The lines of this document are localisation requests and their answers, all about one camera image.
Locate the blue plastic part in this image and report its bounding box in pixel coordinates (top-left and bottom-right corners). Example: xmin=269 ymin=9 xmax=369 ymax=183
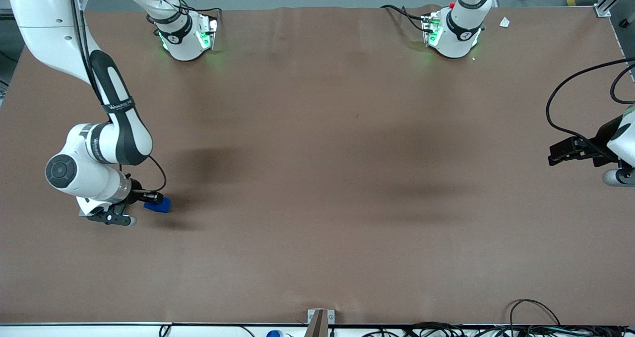
xmin=143 ymin=197 xmax=172 ymax=214

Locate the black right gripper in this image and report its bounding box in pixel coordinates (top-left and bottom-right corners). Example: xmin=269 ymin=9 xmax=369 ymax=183
xmin=129 ymin=178 xmax=165 ymax=205

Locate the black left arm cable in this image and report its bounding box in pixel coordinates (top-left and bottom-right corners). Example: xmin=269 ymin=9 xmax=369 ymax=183
xmin=545 ymin=58 xmax=635 ymax=160

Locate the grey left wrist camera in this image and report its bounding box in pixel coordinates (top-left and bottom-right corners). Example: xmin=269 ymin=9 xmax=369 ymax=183
xmin=602 ymin=167 xmax=635 ymax=187

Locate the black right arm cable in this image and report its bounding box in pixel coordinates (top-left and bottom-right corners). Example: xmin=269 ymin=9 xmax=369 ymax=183
xmin=69 ymin=0 xmax=168 ymax=194

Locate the short black cable loop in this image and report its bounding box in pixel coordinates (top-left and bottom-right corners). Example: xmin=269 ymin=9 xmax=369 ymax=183
xmin=610 ymin=63 xmax=635 ymax=105

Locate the table cover sheet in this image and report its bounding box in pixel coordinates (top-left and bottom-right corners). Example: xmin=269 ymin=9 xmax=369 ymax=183
xmin=0 ymin=5 xmax=635 ymax=326

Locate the tangled black cable bundle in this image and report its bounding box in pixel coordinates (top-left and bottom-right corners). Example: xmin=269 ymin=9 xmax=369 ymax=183
xmin=360 ymin=321 xmax=635 ymax=337

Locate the black left base cable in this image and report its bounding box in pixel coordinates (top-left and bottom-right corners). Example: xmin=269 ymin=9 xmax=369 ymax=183
xmin=380 ymin=4 xmax=428 ymax=33

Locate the thin dark looped cable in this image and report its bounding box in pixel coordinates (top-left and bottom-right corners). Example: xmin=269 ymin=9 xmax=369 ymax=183
xmin=508 ymin=299 xmax=562 ymax=328

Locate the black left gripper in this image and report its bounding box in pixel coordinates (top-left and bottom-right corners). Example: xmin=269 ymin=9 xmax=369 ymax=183
xmin=548 ymin=136 xmax=609 ymax=168

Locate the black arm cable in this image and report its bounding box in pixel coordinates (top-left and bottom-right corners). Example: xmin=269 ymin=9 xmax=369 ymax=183
xmin=545 ymin=58 xmax=635 ymax=160
xmin=69 ymin=0 xmax=168 ymax=194

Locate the grey metal bracket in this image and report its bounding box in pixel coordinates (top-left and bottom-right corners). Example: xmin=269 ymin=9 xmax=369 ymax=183
xmin=307 ymin=308 xmax=336 ymax=337

